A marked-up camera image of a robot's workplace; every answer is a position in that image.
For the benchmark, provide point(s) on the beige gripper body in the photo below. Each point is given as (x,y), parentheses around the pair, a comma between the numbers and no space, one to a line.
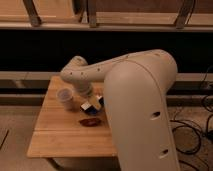
(94,102)

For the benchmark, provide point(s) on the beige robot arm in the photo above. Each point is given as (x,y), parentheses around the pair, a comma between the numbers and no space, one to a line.
(134,89)

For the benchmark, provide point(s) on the blue and white box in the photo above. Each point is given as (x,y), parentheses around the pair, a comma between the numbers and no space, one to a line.
(88,109)

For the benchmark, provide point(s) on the dark red small dish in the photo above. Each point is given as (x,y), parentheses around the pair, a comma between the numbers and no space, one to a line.
(91,122)

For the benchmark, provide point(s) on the wooden table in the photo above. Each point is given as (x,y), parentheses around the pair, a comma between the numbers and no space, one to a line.
(58,133)

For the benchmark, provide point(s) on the wooden shelf frame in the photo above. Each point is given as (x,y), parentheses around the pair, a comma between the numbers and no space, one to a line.
(108,15)

